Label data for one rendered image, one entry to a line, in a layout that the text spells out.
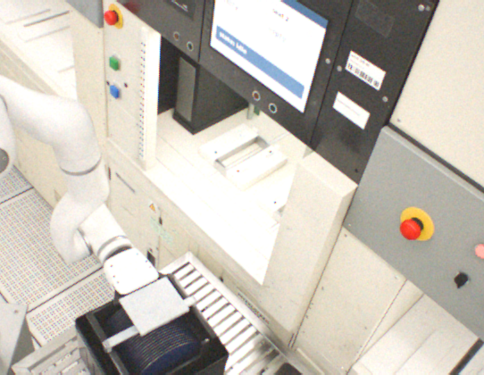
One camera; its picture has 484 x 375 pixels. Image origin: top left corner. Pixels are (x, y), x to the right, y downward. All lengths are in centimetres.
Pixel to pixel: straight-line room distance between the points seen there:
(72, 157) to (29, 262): 159
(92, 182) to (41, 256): 153
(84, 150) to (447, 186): 68
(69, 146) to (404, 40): 64
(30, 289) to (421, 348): 167
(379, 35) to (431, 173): 25
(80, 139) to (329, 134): 48
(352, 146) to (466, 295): 35
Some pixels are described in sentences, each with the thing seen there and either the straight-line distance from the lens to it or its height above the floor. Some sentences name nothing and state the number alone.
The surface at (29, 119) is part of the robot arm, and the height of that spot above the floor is 146.
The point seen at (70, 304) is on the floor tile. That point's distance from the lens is 259.
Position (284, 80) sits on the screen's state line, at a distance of 119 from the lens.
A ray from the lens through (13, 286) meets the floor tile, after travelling 268.
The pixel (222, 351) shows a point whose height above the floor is 91.
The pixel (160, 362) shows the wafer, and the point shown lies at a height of 96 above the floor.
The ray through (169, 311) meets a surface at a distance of 129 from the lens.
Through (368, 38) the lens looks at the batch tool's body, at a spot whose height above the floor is 169.
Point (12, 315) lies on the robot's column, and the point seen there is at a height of 76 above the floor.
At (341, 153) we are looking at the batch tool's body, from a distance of 116.
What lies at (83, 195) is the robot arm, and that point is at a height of 126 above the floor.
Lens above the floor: 220
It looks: 47 degrees down
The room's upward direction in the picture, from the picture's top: 11 degrees clockwise
